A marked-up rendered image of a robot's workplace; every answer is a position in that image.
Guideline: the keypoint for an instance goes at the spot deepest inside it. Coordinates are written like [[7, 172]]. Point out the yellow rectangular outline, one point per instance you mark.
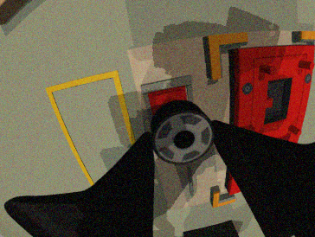
[[85, 80]]

